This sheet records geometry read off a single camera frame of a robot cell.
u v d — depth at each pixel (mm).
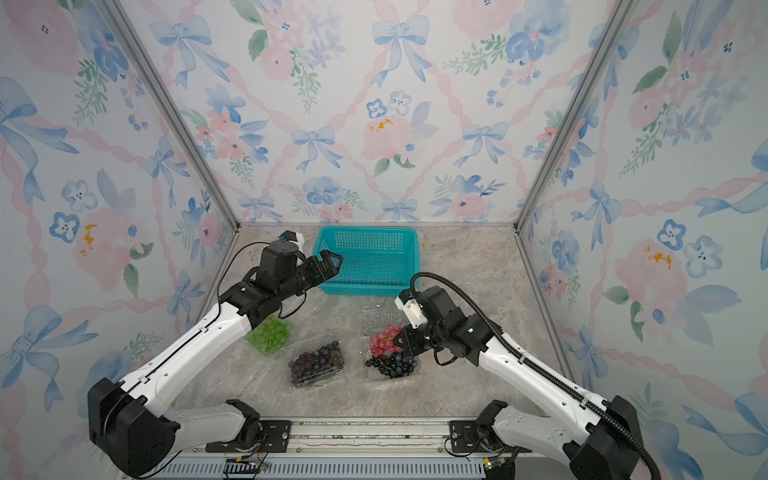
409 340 645
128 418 379
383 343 743
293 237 706
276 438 747
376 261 1065
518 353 478
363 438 752
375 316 947
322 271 680
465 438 732
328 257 691
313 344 897
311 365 795
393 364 819
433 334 623
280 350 825
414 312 685
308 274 676
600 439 385
